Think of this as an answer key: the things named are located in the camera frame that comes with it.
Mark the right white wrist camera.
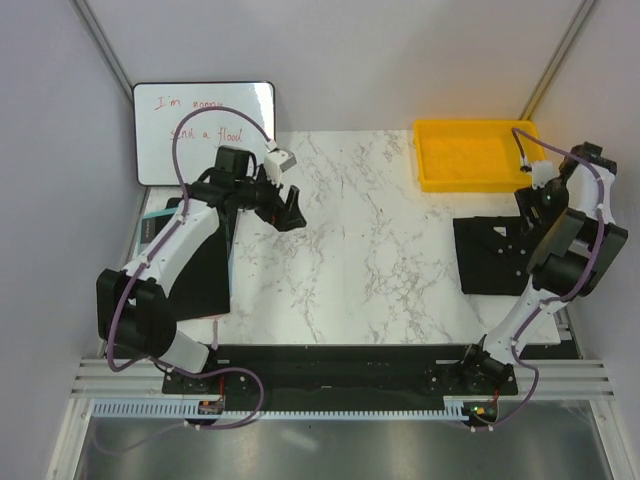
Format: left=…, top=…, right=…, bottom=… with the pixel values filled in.
left=521, top=160, right=557, bottom=190

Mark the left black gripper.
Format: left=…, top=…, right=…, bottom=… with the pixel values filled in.
left=234, top=164, right=305, bottom=232

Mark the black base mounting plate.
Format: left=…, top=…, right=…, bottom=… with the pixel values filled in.
left=162, top=345, right=518, bottom=410

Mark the yellow plastic bin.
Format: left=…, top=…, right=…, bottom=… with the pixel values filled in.
left=413, top=119, right=546, bottom=193

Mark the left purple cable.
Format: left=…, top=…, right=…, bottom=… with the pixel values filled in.
left=89, top=106, right=276, bottom=454

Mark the aluminium frame rail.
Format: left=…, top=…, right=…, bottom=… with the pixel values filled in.
left=70, top=359, right=614, bottom=401

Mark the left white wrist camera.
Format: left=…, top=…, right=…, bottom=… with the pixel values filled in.
left=263, top=149, right=297, bottom=185

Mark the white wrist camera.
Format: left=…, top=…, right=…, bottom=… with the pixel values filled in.
left=263, top=149, right=297, bottom=185
left=521, top=160, right=557, bottom=190

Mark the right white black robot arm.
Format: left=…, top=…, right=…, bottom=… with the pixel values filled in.
left=453, top=142, right=628, bottom=394

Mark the teal and white packaging board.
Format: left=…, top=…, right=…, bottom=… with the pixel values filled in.
left=136, top=207, right=177, bottom=255

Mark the white whiteboard with red writing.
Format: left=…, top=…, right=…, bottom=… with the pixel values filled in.
left=133, top=81, right=275, bottom=187

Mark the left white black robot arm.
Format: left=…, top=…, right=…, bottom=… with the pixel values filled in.
left=96, top=146, right=306, bottom=393

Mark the black long sleeve shirt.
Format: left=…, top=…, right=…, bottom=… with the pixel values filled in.
left=452, top=216, right=532, bottom=297

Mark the white slotted cable duct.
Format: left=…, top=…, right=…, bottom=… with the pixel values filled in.
left=91, top=398, right=486, bottom=421

